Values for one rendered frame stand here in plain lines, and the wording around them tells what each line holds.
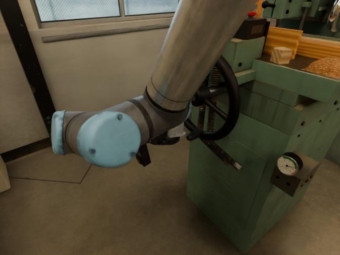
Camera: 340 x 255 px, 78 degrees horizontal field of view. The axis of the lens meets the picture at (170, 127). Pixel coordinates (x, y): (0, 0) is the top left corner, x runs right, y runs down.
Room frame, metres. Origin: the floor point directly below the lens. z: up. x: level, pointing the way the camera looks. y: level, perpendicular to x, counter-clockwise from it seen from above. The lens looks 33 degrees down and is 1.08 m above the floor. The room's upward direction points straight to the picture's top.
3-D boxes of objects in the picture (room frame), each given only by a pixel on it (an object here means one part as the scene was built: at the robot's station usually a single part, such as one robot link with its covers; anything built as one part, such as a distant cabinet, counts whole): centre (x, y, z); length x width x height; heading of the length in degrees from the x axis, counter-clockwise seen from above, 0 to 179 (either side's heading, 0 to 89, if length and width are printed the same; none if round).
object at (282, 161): (0.44, -0.35, 0.65); 0.06 x 0.04 x 0.08; 36
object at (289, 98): (0.74, -0.32, 0.82); 0.40 x 0.21 x 0.04; 36
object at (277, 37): (0.73, -0.31, 0.94); 0.21 x 0.01 x 0.08; 36
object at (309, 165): (0.48, -0.40, 0.58); 0.12 x 0.08 x 0.08; 126
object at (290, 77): (0.74, -0.26, 0.87); 0.61 x 0.30 x 0.06; 36
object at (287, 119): (0.85, -0.46, 0.76); 0.57 x 0.45 x 0.09; 126
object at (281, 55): (0.61, -0.32, 0.92); 0.04 x 0.03 x 0.04; 14
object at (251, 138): (0.85, -0.46, 0.36); 0.58 x 0.45 x 0.71; 126
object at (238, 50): (0.69, -0.19, 0.92); 0.15 x 0.13 x 0.09; 36
